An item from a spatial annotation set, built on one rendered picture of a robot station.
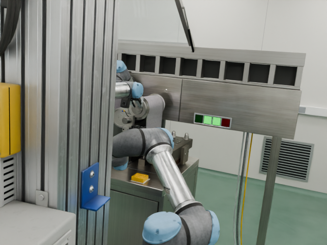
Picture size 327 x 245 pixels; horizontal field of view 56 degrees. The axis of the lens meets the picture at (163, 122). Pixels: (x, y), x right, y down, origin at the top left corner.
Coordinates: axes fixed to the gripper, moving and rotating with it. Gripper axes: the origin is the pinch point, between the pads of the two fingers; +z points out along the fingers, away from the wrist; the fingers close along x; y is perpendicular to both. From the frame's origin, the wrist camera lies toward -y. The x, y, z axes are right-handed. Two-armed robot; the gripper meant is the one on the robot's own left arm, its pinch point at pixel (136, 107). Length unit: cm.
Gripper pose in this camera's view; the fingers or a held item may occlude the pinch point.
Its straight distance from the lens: 183.4
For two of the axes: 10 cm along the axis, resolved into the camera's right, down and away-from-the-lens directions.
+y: 3.1, -8.4, 4.4
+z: 2.4, 5.2, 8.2
